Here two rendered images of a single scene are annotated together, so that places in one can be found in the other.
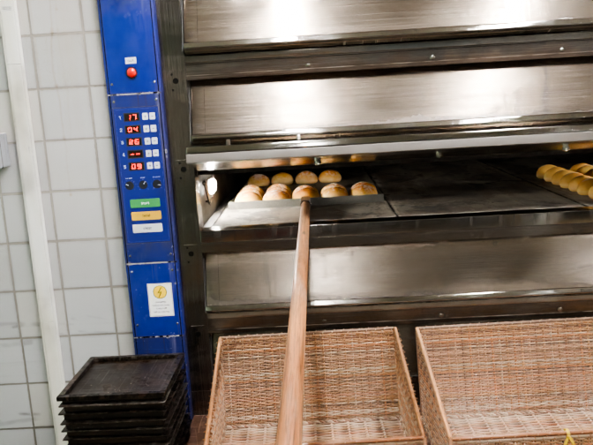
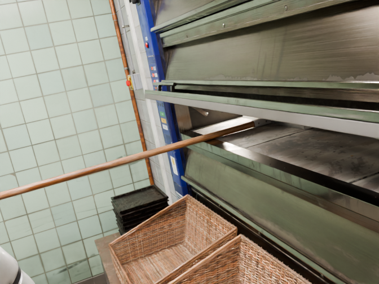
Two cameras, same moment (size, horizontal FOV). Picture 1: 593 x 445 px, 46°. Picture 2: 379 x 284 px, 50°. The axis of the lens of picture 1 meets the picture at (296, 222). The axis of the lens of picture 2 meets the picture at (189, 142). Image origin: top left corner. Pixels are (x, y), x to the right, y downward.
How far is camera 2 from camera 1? 2.18 m
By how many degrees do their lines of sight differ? 68
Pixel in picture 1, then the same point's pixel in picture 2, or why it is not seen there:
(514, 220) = (281, 176)
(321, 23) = (182, 7)
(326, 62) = (190, 33)
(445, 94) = (233, 56)
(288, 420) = not seen: outside the picture
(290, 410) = not seen: outside the picture
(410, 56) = (215, 25)
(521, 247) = (296, 203)
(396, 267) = (237, 186)
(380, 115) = (209, 72)
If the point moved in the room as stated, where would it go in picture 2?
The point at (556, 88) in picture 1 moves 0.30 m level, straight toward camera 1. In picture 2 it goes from (288, 51) to (177, 72)
